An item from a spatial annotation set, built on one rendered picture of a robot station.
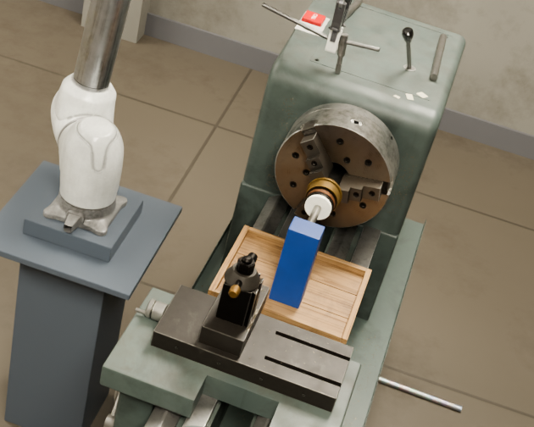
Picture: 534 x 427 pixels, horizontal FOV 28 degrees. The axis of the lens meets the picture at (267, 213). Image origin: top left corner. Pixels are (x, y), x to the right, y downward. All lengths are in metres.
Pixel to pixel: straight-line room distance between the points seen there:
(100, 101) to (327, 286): 0.79
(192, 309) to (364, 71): 0.90
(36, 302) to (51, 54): 2.40
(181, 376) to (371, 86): 1.00
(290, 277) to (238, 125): 2.44
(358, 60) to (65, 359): 1.20
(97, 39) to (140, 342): 0.86
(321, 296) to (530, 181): 2.70
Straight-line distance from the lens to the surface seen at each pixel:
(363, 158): 2.75
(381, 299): 3.33
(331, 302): 2.71
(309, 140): 2.72
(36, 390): 3.30
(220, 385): 2.38
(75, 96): 2.92
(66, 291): 3.00
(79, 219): 2.88
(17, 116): 4.79
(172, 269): 4.07
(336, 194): 2.69
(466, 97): 5.36
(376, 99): 2.87
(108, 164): 2.80
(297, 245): 2.54
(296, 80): 2.89
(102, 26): 2.83
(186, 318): 2.43
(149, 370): 2.36
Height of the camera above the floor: 2.60
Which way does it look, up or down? 36 degrees down
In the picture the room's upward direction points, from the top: 15 degrees clockwise
